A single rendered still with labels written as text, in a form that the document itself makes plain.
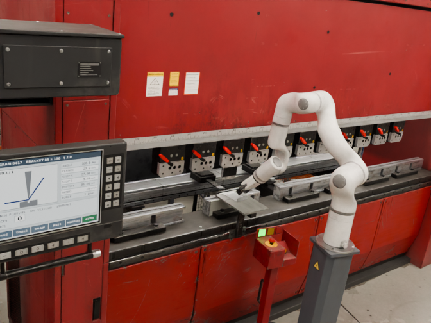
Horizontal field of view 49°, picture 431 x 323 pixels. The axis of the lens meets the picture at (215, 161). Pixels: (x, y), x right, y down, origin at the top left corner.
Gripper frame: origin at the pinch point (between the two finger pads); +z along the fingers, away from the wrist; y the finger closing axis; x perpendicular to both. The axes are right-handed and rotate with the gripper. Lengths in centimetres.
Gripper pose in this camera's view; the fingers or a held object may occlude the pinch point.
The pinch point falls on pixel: (243, 190)
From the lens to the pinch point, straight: 271.2
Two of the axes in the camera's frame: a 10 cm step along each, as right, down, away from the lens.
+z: -5.2, 5.1, 6.8
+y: -7.3, 1.5, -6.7
